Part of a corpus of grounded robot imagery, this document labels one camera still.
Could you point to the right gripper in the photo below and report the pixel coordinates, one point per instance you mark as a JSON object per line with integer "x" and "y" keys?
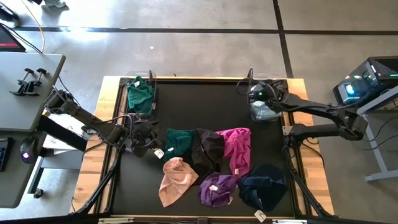
{"x": 256, "y": 93}

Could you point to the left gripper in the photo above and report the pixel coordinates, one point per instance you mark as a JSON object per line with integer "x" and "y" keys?
{"x": 143, "y": 137}

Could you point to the dark green towel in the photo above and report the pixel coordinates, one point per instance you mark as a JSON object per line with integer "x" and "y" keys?
{"x": 178, "y": 141}

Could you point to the light blue towel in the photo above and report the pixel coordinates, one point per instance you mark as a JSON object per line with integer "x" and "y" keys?
{"x": 262, "y": 113}

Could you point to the pale pink towel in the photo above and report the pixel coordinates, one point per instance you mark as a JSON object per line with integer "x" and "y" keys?
{"x": 177, "y": 183}

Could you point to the black towel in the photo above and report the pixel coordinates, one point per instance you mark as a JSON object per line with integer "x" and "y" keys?
{"x": 208, "y": 149}

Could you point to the teal green towel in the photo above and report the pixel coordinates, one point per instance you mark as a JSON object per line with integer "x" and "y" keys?
{"x": 140, "y": 96}

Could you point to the magenta towel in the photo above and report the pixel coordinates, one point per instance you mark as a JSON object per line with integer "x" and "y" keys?
{"x": 237, "y": 146}

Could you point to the purple towel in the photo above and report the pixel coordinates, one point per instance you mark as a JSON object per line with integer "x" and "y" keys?
{"x": 217, "y": 193}

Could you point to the navy blue towel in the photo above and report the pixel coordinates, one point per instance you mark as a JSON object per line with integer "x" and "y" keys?
{"x": 264, "y": 186}

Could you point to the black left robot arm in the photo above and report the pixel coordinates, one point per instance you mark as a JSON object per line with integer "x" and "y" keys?
{"x": 93, "y": 123}

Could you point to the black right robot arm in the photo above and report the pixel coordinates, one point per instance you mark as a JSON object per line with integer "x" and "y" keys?
{"x": 311, "y": 107}

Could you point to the clear plastic basket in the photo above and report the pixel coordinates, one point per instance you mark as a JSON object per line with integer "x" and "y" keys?
{"x": 264, "y": 76}
{"x": 136, "y": 115}

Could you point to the white paper sheet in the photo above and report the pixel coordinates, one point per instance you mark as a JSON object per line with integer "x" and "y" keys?
{"x": 54, "y": 143}

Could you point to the black computer tower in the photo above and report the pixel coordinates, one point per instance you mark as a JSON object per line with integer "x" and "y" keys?
{"x": 373, "y": 77}

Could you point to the black caster wheel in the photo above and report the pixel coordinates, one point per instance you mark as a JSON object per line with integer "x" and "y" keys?
{"x": 38, "y": 193}

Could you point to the black computer mouse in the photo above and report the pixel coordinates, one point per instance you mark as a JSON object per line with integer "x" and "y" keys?
{"x": 28, "y": 151}

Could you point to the light grey desk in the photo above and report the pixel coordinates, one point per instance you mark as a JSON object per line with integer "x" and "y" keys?
{"x": 31, "y": 109}

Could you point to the black screw clamp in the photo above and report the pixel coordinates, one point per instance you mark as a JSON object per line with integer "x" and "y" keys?
{"x": 18, "y": 90}
{"x": 32, "y": 88}

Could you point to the dark grey desk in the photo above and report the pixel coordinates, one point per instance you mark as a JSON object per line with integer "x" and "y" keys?
{"x": 12, "y": 186}

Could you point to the black keyboard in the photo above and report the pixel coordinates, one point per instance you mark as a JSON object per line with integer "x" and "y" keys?
{"x": 4, "y": 154}

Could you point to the black monitor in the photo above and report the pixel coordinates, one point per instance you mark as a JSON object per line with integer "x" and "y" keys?
{"x": 9, "y": 40}

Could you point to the black aluminium table frame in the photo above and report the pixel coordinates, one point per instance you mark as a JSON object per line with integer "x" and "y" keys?
{"x": 199, "y": 80}

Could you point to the silver aluminium bracket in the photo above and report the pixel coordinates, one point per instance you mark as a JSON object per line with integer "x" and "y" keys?
{"x": 115, "y": 220}
{"x": 289, "y": 221}

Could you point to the grey metal frame desk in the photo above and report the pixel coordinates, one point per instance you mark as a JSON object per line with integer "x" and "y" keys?
{"x": 374, "y": 146}

